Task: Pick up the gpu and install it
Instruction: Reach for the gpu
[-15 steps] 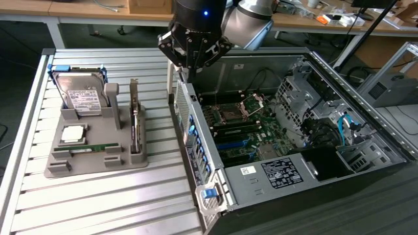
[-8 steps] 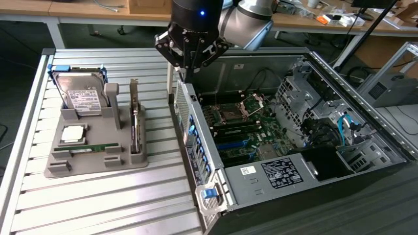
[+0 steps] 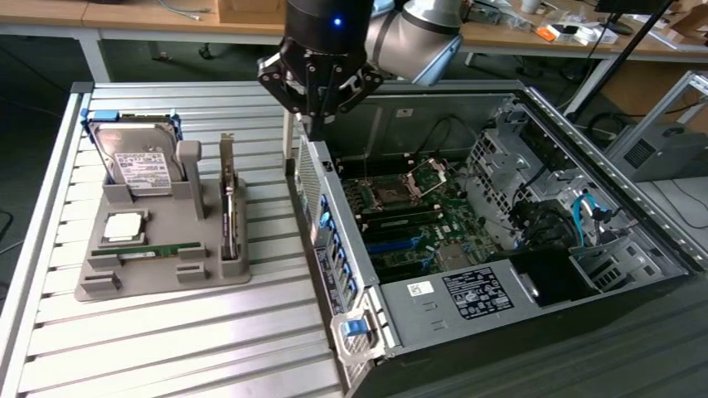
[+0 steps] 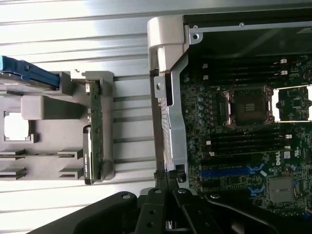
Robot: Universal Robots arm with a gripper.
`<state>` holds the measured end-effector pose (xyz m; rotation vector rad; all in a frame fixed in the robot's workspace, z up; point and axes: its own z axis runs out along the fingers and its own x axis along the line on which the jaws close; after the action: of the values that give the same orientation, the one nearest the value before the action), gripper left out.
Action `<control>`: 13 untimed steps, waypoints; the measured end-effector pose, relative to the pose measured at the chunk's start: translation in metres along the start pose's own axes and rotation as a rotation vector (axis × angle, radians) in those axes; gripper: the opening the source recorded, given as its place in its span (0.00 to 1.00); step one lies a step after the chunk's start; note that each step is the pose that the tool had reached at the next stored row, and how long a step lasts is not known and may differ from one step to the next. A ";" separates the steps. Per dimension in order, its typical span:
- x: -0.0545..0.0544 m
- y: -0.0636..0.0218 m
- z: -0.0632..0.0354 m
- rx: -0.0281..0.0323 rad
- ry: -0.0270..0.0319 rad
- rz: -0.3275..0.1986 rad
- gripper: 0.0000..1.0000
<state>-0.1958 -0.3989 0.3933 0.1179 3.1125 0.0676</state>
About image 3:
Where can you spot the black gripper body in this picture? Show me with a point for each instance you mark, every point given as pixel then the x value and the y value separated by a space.
pixel 326 29

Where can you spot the graphics card with metal bracket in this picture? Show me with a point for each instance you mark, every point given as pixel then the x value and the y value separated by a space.
pixel 228 215

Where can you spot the black caster wheel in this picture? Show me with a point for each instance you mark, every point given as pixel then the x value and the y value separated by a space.
pixel 205 51

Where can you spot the brown cardboard box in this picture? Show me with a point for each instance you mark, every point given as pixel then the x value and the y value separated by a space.
pixel 248 10

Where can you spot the small desk foot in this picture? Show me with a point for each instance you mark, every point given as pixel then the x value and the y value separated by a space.
pixel 162 56

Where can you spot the metal socket cover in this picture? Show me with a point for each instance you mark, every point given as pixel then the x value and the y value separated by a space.
pixel 428 174

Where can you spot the CPU socket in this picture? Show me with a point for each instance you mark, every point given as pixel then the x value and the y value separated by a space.
pixel 392 195

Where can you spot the small metal chassis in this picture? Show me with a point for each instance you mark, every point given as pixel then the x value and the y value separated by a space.
pixel 486 14

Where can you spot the perforated metal drive cage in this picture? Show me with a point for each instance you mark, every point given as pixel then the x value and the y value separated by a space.
pixel 497 161

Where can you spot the black RAM stick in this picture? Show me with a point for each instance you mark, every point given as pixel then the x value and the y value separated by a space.
pixel 397 221

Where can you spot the small orange box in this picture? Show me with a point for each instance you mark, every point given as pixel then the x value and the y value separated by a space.
pixel 546 33

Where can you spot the green motherboard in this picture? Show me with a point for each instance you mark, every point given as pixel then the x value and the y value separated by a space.
pixel 458 224

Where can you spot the white mug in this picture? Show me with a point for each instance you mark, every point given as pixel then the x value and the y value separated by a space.
pixel 532 5

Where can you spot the grey plastic parts rack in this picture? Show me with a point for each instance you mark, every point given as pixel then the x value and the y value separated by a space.
pixel 160 224

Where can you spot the blue slot latch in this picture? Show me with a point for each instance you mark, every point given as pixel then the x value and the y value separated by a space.
pixel 425 262

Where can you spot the silver CPU chip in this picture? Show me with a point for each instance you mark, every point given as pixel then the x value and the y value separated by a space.
pixel 124 226

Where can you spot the white cardboard box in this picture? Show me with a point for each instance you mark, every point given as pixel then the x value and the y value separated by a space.
pixel 605 38

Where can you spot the green RAM stick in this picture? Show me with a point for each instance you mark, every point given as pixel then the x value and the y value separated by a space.
pixel 160 249

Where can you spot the black tripod pole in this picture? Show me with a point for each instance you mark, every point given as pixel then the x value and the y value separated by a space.
pixel 617 62

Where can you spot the black monitor stand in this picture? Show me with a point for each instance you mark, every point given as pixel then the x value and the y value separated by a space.
pixel 616 25

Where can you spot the grey power supply unit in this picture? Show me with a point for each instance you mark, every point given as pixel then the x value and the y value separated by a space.
pixel 420 315

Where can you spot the grey computer tower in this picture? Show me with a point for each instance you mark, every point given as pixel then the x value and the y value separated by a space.
pixel 664 157

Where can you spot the blue case latch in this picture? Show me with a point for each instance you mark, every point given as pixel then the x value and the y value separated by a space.
pixel 353 328

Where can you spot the metal disk bay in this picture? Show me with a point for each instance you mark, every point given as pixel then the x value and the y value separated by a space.
pixel 608 265

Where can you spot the open black PC case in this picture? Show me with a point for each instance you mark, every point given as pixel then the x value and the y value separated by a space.
pixel 497 365

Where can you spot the hard disk in blue bracket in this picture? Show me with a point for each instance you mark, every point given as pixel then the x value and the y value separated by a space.
pixel 137 166

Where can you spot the wooden desk white frame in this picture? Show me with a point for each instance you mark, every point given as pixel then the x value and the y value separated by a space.
pixel 54 16
pixel 566 46

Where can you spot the aluminium profile frame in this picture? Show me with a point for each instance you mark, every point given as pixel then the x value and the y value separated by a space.
pixel 670 97

